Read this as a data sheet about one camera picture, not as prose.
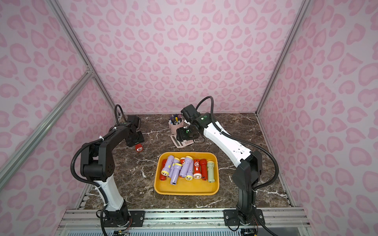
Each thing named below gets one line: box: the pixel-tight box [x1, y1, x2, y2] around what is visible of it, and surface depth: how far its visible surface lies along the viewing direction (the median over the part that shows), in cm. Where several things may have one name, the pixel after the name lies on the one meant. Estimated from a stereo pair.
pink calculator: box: [169, 134, 194, 149], surface depth 101 cm
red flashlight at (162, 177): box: [159, 158, 168, 181], surface depth 86 cm
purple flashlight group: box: [185, 160, 193, 181], surface depth 87 cm
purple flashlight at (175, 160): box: [169, 157, 181, 171], surface depth 91 cm
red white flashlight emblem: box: [192, 158, 202, 180], surface depth 88 cm
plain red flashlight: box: [199, 158, 209, 181], surface depth 89 cm
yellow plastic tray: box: [154, 151, 221, 196], surface depth 85 cm
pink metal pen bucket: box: [168, 117, 184, 135], surface depth 102 cm
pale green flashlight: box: [207, 160, 216, 183], surface depth 88 cm
